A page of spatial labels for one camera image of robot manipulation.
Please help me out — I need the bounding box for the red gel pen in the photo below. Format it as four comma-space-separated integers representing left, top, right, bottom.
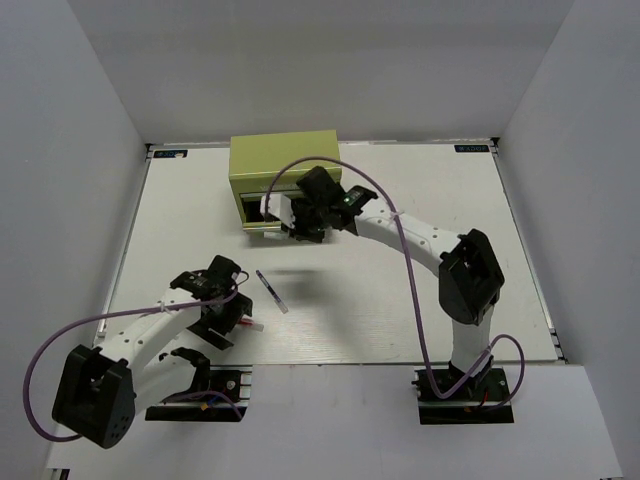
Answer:
239, 320, 264, 332

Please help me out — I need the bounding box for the purple gel pen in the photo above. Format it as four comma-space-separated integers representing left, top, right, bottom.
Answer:
255, 269, 289, 314

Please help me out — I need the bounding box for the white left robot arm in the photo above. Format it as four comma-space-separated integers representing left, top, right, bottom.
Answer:
52, 255, 253, 449

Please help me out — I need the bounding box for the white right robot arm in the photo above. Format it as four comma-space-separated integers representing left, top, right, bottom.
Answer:
291, 166, 505, 399

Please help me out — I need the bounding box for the green metal drawer cabinet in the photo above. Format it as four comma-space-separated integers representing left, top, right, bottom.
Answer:
228, 130, 342, 224

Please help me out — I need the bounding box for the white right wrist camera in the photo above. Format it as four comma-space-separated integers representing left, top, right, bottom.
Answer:
260, 193, 295, 227

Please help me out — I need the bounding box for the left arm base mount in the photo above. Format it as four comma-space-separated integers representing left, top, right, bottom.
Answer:
144, 365, 253, 423

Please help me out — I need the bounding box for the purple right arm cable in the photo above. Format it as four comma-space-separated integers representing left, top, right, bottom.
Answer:
263, 157, 526, 411

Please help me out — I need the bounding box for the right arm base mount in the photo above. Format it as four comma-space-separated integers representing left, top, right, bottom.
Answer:
412, 368, 514, 426

